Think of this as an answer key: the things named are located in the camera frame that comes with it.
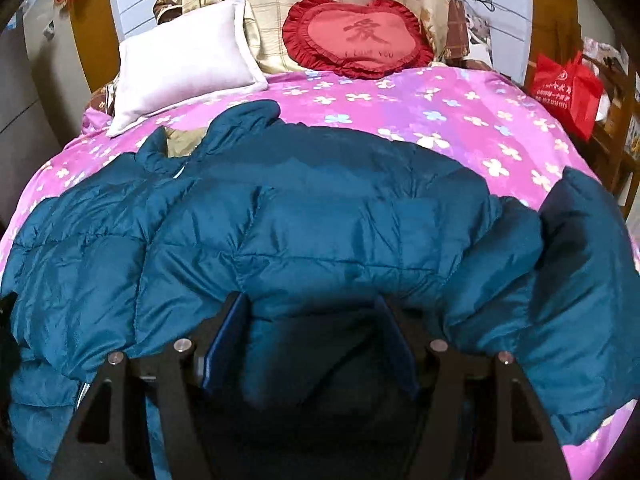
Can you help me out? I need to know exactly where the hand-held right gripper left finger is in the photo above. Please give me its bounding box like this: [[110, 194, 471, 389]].
[[50, 292, 251, 480]]

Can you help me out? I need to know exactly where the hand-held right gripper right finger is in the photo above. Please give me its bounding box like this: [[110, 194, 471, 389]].
[[374, 293, 572, 480]]

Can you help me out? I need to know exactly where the teal puffer jacket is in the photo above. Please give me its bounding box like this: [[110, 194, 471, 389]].
[[0, 100, 640, 480]]

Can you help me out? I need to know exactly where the pink floral bedsheet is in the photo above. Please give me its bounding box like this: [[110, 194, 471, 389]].
[[0, 65, 640, 480]]

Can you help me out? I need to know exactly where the white pillow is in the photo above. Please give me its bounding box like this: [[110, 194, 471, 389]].
[[106, 0, 268, 138]]

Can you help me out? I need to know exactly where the red shopping bag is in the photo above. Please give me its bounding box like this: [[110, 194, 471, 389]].
[[529, 52, 605, 142]]

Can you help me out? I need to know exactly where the red heart cushion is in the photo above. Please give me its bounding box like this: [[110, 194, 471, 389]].
[[281, 0, 435, 80]]

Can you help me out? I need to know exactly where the wooden chair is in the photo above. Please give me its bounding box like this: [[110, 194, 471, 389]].
[[582, 52, 640, 221]]

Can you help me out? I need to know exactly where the grey cabinet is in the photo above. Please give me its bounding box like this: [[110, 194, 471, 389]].
[[0, 10, 93, 171]]

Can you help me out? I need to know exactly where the wooden headboard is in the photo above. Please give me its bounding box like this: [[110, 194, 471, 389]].
[[65, 0, 586, 96]]

